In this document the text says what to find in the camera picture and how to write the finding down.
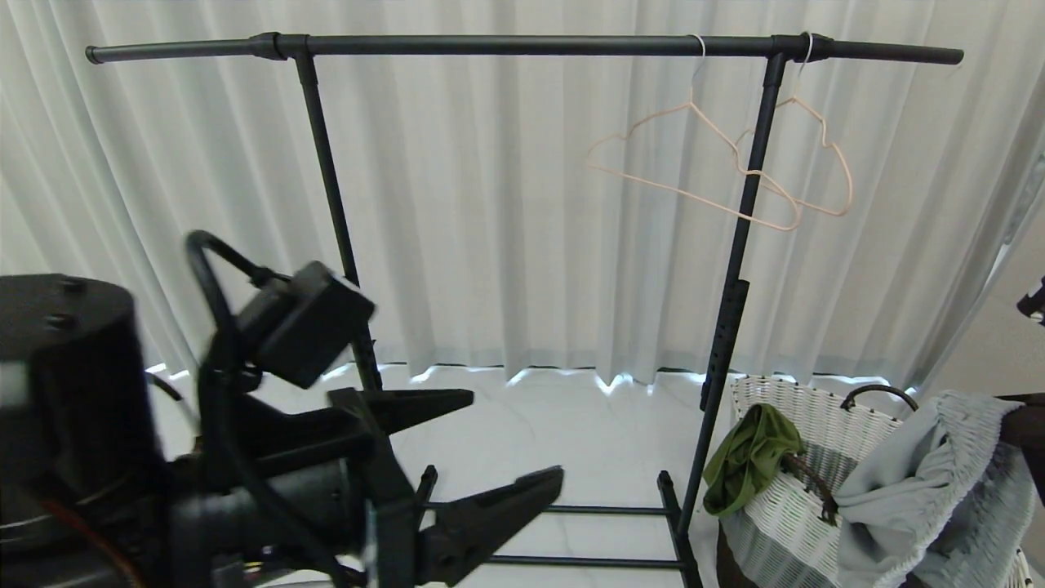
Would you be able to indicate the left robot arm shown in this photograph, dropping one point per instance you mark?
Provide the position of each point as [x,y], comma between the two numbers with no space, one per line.
[73,384]

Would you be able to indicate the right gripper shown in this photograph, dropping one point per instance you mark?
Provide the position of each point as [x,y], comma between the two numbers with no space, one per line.
[1027,449]

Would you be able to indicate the black clothes rack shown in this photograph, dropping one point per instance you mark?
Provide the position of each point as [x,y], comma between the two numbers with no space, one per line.
[531,45]

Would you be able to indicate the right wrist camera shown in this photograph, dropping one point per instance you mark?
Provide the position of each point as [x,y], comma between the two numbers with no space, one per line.
[1035,304]

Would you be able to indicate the pale grey shorts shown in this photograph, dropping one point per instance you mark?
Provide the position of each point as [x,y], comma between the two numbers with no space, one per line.
[898,498]

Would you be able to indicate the white laundry basket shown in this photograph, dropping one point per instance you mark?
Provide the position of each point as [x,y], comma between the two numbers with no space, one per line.
[775,531]

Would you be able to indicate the green garment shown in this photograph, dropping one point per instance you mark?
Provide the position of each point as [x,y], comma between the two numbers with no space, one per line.
[747,457]

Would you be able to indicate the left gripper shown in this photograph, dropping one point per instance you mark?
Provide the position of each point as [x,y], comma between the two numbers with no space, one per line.
[269,523]

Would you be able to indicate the pink clothes hanger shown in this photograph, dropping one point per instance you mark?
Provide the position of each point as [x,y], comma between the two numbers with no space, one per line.
[793,99]
[691,103]

